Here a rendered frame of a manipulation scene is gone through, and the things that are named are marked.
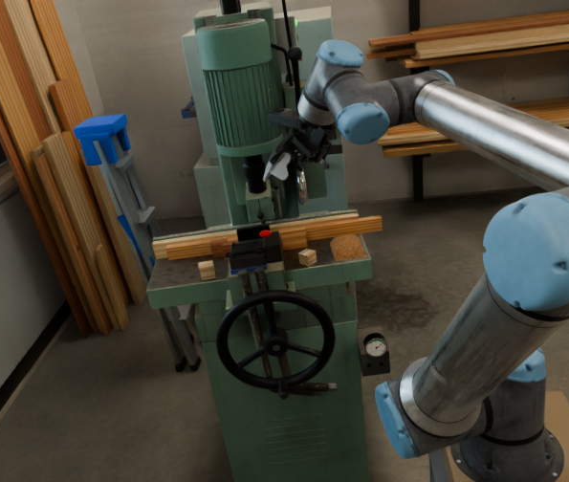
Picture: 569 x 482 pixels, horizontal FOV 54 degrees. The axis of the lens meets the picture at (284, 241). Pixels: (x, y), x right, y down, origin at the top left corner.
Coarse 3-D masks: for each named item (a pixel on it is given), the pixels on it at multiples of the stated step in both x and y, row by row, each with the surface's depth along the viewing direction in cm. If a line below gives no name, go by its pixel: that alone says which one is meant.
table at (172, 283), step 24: (312, 240) 161; (168, 264) 160; (192, 264) 158; (216, 264) 156; (288, 264) 151; (312, 264) 149; (336, 264) 148; (360, 264) 148; (168, 288) 148; (192, 288) 148; (216, 288) 149; (288, 288) 146; (264, 312) 142
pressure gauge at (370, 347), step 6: (372, 336) 152; (378, 336) 152; (366, 342) 152; (372, 342) 152; (378, 342) 152; (384, 342) 152; (366, 348) 153; (372, 348) 153; (378, 348) 153; (384, 348) 153; (372, 354) 154; (378, 354) 154
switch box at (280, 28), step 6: (276, 18) 160; (282, 18) 160; (288, 18) 160; (294, 18) 161; (276, 24) 161; (282, 24) 161; (294, 24) 161; (276, 30) 162; (282, 30) 162; (294, 30) 162; (276, 36) 163; (282, 36) 163; (294, 36) 163; (282, 42) 163; (294, 42) 163; (288, 48) 164; (282, 54) 165; (282, 60) 166; (282, 66) 166; (282, 72) 167
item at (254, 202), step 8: (248, 192) 155; (264, 192) 153; (248, 200) 150; (256, 200) 151; (264, 200) 151; (272, 200) 152; (248, 208) 152; (256, 208) 152; (264, 208) 152; (272, 208) 152; (264, 216) 153; (272, 216) 153
